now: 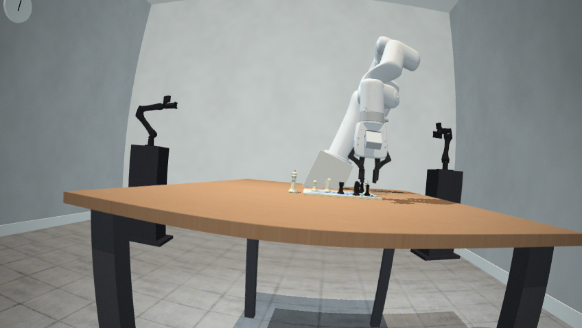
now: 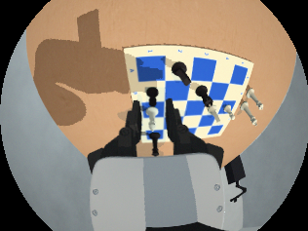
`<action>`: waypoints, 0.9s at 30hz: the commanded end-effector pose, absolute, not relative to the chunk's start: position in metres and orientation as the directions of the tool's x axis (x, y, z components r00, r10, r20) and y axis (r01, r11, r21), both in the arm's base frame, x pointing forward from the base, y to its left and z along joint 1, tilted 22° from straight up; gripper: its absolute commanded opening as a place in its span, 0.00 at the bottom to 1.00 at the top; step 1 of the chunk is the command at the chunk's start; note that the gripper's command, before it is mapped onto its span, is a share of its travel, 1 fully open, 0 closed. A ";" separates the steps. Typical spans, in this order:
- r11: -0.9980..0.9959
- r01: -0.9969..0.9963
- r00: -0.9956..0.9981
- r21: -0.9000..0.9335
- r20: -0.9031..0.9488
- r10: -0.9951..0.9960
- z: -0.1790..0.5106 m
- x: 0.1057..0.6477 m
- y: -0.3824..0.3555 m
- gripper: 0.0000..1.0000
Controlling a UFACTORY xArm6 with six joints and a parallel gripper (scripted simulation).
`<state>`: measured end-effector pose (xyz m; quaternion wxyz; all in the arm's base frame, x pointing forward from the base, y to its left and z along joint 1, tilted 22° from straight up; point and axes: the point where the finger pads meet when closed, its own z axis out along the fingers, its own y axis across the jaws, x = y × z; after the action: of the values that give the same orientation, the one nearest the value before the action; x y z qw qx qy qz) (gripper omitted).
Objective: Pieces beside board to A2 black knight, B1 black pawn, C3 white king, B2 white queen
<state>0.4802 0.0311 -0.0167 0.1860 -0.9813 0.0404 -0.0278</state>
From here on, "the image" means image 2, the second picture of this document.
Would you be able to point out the blue and cream chessboard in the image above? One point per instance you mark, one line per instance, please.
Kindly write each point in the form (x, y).
(226, 77)

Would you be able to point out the white pawn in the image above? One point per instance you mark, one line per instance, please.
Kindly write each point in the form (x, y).
(227, 109)

